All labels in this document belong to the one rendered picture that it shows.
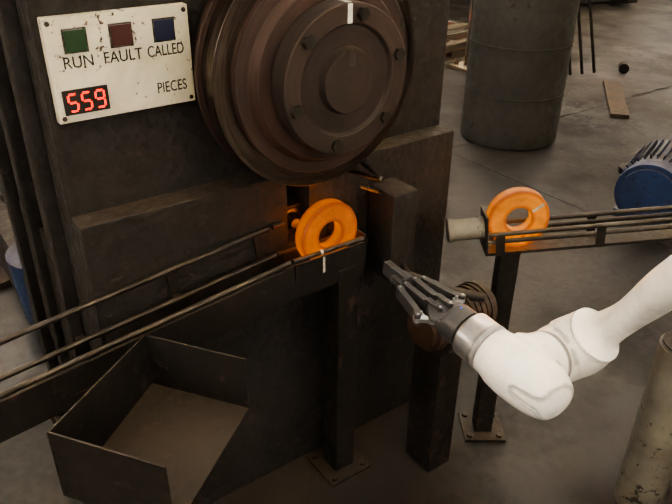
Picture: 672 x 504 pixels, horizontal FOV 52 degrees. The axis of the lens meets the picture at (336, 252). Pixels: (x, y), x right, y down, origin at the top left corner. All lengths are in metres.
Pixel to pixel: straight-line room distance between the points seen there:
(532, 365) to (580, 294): 1.71
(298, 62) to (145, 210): 0.42
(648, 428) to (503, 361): 0.75
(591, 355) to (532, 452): 0.91
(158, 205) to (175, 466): 0.51
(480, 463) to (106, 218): 1.24
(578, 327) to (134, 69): 0.91
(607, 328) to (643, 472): 0.77
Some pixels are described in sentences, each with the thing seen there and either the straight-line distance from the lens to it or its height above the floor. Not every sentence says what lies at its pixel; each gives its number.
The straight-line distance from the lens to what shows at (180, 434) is 1.26.
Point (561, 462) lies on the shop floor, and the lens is 2.13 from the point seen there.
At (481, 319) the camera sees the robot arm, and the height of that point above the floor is 0.77.
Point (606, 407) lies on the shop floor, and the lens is 2.35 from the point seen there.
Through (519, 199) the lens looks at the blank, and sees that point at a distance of 1.73.
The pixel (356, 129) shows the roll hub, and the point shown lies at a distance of 1.36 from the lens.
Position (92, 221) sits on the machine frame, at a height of 0.87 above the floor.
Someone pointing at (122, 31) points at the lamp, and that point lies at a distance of 1.32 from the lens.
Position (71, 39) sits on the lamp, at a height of 1.20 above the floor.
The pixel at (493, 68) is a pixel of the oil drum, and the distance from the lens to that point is 4.09.
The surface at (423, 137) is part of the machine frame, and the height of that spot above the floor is 0.87.
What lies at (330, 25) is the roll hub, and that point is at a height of 1.22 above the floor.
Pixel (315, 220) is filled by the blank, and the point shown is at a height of 0.79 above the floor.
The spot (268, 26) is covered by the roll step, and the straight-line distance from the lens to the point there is 1.26.
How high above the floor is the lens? 1.47
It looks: 30 degrees down
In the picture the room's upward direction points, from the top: 1 degrees clockwise
